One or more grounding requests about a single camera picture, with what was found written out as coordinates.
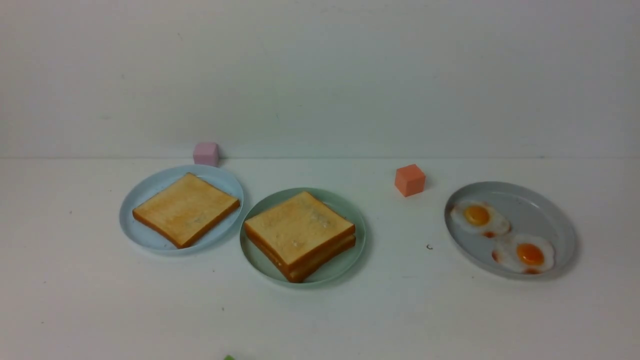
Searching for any toast slice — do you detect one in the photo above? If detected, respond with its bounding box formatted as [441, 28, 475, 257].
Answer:
[243, 191, 356, 271]
[246, 235, 357, 284]
[132, 172, 242, 249]

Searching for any orange cube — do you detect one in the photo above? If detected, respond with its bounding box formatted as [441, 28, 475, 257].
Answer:
[394, 164, 426, 198]

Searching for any mint green plate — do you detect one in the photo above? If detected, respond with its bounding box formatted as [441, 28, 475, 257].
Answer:
[239, 187, 368, 289]

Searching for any pink cube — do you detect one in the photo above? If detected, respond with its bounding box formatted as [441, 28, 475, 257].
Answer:
[192, 142, 220, 167]

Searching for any left fried egg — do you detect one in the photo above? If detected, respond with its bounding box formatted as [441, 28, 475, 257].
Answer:
[449, 200, 512, 239]

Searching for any fried egg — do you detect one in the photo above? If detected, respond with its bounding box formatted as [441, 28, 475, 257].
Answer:
[491, 233, 556, 275]
[449, 200, 512, 239]

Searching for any light blue plate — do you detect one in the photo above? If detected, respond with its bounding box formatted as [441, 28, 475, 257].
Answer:
[119, 164, 245, 256]

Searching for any grey plate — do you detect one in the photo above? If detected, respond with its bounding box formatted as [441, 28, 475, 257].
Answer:
[443, 181, 579, 281]

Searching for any right fried egg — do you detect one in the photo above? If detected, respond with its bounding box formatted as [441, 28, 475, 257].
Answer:
[491, 233, 556, 275]

